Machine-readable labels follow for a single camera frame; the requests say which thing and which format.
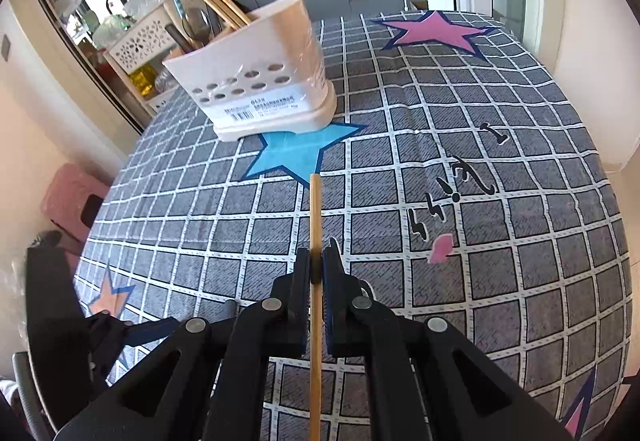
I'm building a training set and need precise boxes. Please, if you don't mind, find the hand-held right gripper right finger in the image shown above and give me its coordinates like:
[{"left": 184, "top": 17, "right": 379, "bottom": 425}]
[{"left": 322, "top": 238, "right": 576, "bottom": 441}]

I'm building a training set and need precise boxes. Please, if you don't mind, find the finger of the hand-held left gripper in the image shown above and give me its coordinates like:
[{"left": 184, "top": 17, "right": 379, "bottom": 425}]
[{"left": 87, "top": 311, "right": 183, "bottom": 359}]

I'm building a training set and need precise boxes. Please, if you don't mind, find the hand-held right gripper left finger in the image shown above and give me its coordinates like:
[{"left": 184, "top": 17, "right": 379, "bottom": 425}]
[{"left": 52, "top": 247, "right": 311, "bottom": 441}]

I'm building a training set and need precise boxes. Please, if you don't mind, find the grey handled metal spoon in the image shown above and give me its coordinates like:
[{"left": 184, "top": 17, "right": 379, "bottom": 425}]
[{"left": 212, "top": 298, "right": 238, "bottom": 324}]

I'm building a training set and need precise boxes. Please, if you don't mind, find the beige plastic utensil holder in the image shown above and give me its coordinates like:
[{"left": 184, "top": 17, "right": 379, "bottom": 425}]
[{"left": 161, "top": 0, "right": 338, "bottom": 142}]

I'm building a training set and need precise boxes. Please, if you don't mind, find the pink stool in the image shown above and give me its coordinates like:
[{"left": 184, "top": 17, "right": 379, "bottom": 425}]
[{"left": 42, "top": 163, "right": 111, "bottom": 254}]

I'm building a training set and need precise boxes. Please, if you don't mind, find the grey checked star tablecloth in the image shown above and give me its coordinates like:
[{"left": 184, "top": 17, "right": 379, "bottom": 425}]
[{"left": 75, "top": 10, "right": 633, "bottom": 441}]

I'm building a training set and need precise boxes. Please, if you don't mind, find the yellow oil bottle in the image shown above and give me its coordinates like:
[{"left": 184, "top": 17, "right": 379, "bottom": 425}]
[{"left": 131, "top": 63, "right": 155, "bottom": 98}]

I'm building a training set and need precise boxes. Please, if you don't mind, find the beige plastic storage rack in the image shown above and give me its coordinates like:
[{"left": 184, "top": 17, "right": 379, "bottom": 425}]
[{"left": 102, "top": 3, "right": 188, "bottom": 119}]

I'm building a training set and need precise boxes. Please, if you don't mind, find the dark brown handled utensil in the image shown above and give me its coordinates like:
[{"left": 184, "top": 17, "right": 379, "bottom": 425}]
[{"left": 166, "top": 25, "right": 195, "bottom": 56}]

